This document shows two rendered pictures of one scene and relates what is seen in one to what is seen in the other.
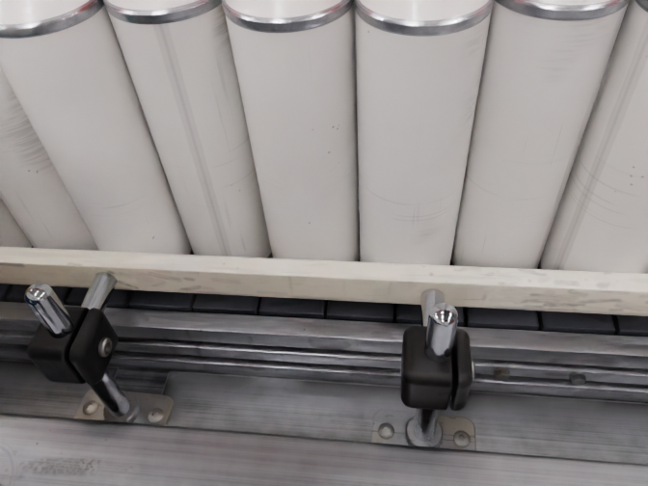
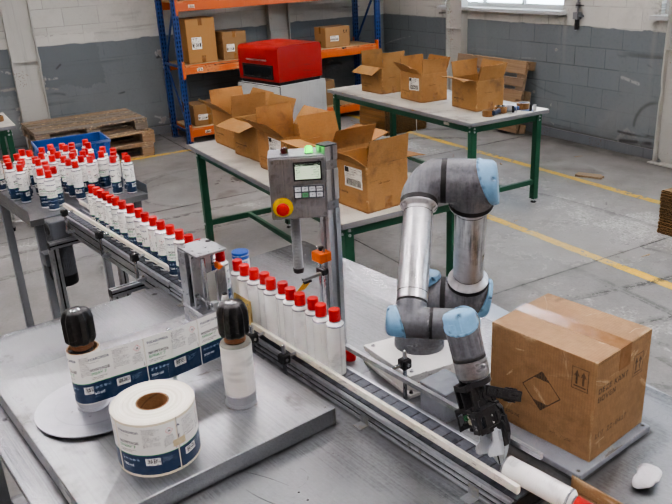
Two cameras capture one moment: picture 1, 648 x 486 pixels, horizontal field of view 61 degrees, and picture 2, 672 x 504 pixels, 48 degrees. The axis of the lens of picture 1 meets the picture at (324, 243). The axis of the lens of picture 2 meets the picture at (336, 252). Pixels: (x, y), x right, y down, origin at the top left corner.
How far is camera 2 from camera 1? 209 cm
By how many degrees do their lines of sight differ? 43
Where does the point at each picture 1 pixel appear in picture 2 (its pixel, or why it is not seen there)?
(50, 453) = not seen: hidden behind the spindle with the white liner
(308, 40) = (286, 307)
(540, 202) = (310, 343)
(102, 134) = (270, 310)
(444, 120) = (297, 323)
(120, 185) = (270, 318)
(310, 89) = (287, 313)
